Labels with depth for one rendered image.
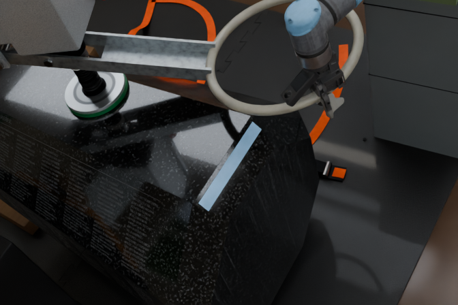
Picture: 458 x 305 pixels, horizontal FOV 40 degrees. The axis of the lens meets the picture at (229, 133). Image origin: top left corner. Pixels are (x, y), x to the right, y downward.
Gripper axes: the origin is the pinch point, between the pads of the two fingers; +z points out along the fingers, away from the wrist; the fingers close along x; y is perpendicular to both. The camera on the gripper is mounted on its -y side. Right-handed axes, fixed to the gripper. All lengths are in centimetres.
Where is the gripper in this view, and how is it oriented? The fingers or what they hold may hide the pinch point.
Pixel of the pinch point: (323, 109)
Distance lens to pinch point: 178.6
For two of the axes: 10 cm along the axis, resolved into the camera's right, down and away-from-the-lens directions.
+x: -3.9, -6.3, 6.7
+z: 3.1, 6.0, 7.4
